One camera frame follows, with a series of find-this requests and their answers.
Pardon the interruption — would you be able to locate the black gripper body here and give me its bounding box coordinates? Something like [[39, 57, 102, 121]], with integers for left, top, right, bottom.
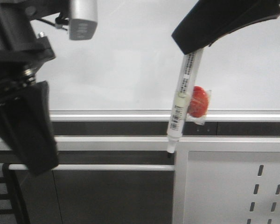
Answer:
[[0, 0, 72, 105]]

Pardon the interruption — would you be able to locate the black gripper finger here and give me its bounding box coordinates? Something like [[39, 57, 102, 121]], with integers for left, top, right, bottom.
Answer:
[[171, 0, 280, 55], [0, 81, 59, 175]]

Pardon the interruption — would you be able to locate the white whiteboard marker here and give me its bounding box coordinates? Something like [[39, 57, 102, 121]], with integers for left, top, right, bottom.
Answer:
[[167, 49, 203, 154]]

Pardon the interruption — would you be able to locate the red round magnet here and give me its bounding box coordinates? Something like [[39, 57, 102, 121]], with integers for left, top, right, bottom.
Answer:
[[187, 86, 212, 126]]

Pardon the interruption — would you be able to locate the white horizontal metal rod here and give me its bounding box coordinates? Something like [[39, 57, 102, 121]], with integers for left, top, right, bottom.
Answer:
[[8, 164, 175, 172]]

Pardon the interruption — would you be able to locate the white perforated pegboard panel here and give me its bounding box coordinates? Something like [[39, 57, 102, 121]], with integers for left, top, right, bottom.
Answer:
[[184, 152, 280, 224]]

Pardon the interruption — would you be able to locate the whiteboard with aluminium frame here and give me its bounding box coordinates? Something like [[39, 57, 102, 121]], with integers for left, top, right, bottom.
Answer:
[[32, 0, 280, 121]]

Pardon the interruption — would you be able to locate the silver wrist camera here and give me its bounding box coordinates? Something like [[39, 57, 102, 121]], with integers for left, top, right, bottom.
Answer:
[[69, 0, 98, 41]]

